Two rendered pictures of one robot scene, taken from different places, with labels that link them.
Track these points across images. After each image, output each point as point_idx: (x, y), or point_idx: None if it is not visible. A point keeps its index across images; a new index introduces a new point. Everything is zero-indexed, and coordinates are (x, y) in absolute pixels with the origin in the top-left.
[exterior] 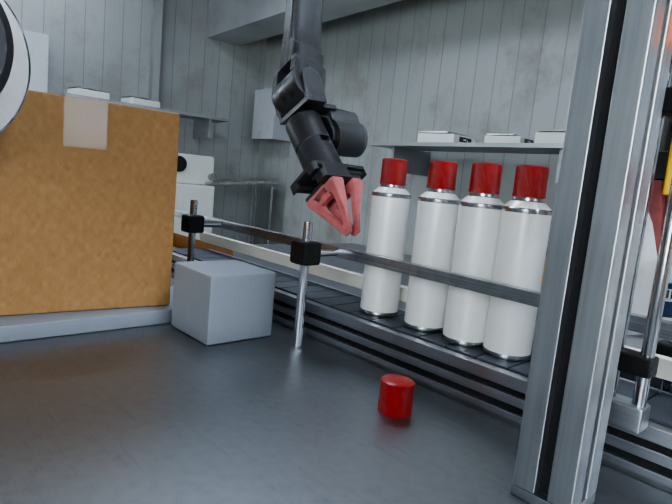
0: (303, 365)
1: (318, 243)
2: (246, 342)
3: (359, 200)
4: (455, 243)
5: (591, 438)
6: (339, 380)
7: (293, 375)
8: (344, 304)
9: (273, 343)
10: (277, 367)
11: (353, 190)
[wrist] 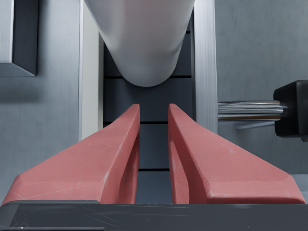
0: (275, 65)
1: (306, 80)
2: (293, 166)
3: (101, 134)
4: None
5: None
6: (266, 12)
7: (304, 46)
8: (164, 118)
9: (262, 147)
10: (306, 74)
11: (118, 162)
